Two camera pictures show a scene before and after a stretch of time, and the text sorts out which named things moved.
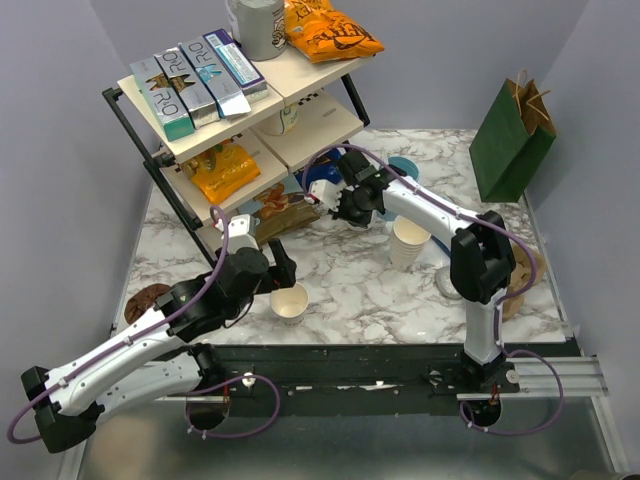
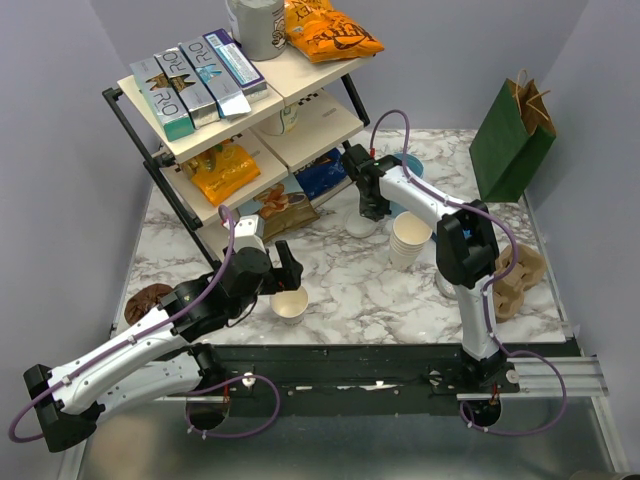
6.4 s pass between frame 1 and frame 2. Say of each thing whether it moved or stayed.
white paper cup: stayed
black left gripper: stayed
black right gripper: moved
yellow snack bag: stayed
